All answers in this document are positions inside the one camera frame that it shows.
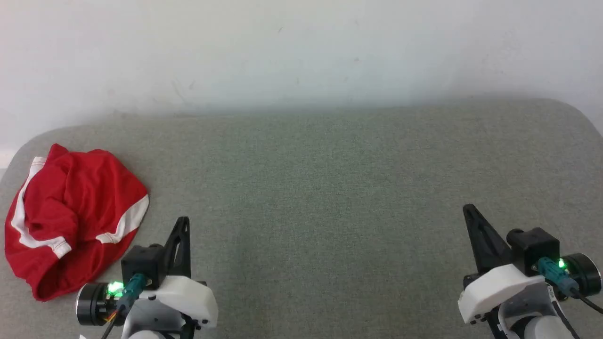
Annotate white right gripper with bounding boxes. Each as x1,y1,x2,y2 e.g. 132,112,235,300
458,204,546,325

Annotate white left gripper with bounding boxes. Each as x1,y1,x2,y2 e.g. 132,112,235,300
134,217,219,329

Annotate red shorts with white stripes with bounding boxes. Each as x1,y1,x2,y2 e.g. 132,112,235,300
4,144,150,302

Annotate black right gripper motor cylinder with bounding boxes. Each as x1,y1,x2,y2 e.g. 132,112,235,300
561,253,603,298

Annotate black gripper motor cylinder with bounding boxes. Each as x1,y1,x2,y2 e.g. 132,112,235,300
76,282,124,326
561,253,603,298

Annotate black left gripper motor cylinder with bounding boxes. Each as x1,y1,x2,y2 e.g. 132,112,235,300
76,282,124,326

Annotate grey-green fabric sofa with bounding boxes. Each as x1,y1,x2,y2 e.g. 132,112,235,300
0,97,603,339

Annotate teal plug cable left gripper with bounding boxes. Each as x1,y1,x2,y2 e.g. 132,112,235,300
100,273,149,339

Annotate teal plug cable gripper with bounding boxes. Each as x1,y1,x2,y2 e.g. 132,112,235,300
100,273,149,339
536,257,603,314

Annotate teal plug cable right gripper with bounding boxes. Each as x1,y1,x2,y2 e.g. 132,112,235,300
536,257,603,314

